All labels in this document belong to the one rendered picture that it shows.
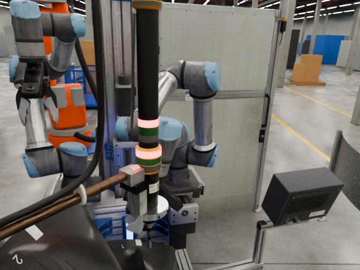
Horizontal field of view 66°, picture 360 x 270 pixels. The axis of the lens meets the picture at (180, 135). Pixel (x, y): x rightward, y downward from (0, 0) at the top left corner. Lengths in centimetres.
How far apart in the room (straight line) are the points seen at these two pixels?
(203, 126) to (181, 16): 127
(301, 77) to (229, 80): 1044
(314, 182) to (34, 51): 106
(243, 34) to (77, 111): 285
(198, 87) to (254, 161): 191
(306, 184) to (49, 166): 106
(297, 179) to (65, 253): 88
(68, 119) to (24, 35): 363
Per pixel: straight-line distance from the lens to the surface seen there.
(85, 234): 60
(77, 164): 135
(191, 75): 110
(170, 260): 84
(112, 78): 142
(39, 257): 57
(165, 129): 70
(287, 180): 116
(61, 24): 105
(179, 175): 141
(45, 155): 134
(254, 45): 261
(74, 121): 454
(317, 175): 124
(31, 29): 94
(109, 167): 156
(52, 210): 39
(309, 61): 1291
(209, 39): 241
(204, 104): 117
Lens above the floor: 175
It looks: 19 degrees down
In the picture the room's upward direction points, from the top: 2 degrees clockwise
